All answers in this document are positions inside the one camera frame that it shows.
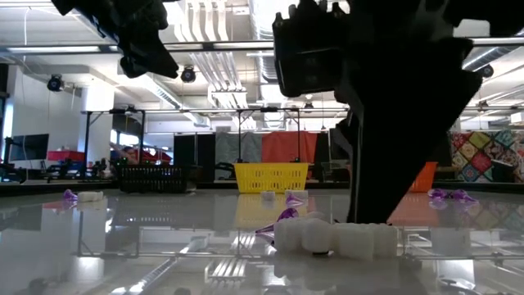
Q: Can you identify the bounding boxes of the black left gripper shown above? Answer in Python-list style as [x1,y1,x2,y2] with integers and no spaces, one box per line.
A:
[93,0,180,79]

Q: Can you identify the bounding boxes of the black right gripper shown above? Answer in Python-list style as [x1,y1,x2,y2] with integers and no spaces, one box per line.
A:
[334,0,485,225]

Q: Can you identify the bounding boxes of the orange plastic basket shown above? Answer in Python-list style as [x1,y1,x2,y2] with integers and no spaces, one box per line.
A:
[409,161,438,193]

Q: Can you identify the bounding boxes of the black overhead light bar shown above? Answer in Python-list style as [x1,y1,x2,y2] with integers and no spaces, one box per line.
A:
[0,37,524,53]

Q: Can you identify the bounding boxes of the orange hanging cloth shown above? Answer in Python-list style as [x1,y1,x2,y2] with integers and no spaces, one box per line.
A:
[260,130,318,164]

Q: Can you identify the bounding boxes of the white ceiling pipes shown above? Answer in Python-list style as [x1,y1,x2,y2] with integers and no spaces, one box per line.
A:
[174,0,249,108]

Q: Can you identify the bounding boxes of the yellow plastic basket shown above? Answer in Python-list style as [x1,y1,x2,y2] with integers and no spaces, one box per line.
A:
[233,162,310,194]

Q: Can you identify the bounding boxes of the person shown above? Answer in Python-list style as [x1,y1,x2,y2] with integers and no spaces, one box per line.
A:
[108,141,142,166]

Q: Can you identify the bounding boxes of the colourful patchwork quilt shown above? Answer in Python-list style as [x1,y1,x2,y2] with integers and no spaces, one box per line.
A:
[449,129,524,184]

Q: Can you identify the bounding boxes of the red cover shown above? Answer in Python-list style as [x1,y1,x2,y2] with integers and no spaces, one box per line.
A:
[47,149,86,162]
[122,147,173,165]

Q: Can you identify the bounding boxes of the black partition panel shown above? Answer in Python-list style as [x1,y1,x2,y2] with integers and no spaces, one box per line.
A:
[173,133,217,182]

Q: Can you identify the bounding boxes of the black office chair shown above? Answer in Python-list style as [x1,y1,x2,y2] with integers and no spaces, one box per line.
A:
[490,159,516,184]

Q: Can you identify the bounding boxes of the black plastic basket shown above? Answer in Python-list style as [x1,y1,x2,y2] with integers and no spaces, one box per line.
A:
[118,163,192,193]

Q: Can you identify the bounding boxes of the grey hanging cloth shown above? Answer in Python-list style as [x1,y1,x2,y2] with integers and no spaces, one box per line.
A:
[215,131,263,164]

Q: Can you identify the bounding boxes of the black computer monitor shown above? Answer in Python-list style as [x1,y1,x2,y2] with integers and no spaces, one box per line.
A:
[7,133,51,162]

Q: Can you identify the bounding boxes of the black metal rig frame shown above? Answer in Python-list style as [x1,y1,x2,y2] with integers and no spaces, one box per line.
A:
[80,107,302,181]

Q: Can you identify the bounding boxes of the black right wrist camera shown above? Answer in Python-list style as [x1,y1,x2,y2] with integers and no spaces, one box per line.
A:
[272,2,350,99]

